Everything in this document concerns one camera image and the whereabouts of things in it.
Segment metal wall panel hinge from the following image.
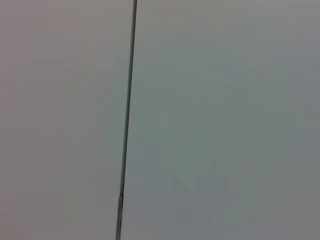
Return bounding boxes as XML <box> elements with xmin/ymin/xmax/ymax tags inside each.
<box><xmin>115</xmin><ymin>196</ymin><xmax>124</xmax><ymax>240</ymax></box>

